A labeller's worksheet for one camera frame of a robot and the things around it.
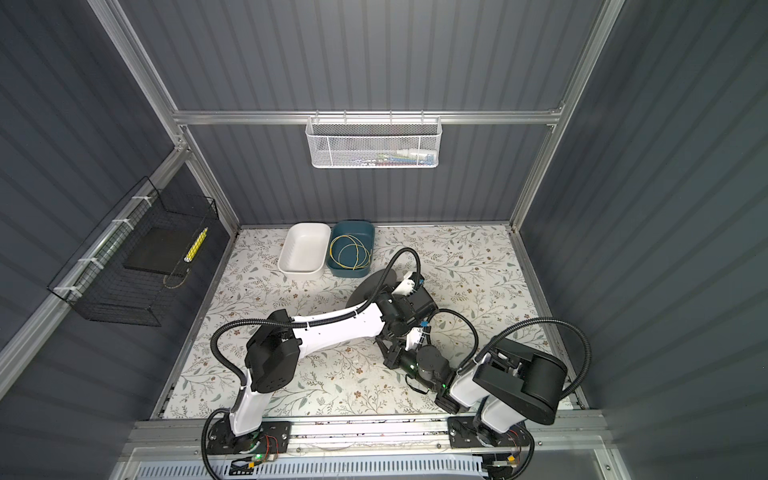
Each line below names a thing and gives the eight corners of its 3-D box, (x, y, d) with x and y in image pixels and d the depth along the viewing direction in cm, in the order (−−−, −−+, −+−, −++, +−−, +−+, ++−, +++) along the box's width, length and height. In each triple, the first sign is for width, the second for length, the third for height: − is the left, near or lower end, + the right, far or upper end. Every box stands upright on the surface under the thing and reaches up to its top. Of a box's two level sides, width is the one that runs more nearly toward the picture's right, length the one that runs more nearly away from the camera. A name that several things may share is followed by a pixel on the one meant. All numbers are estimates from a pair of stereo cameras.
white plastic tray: (279, 282, 106) (273, 272, 101) (293, 233, 121) (289, 222, 117) (326, 282, 106) (323, 272, 101) (334, 233, 121) (332, 222, 116)
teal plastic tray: (327, 278, 107) (324, 268, 102) (335, 231, 122) (332, 220, 117) (372, 278, 107) (371, 268, 102) (375, 231, 122) (374, 220, 117)
